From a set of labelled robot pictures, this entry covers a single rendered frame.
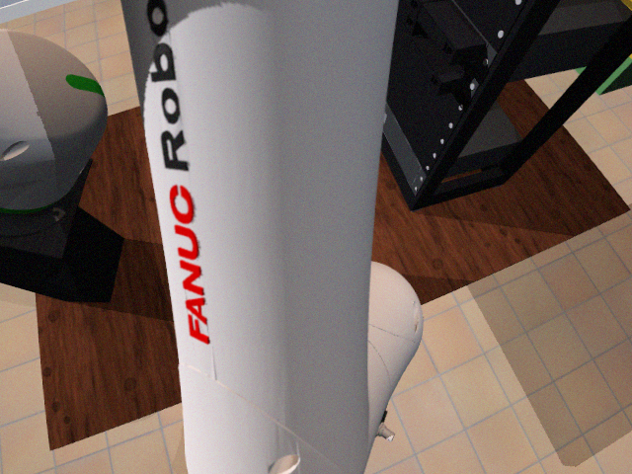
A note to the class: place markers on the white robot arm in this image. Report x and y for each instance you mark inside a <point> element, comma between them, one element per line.
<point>263,122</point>

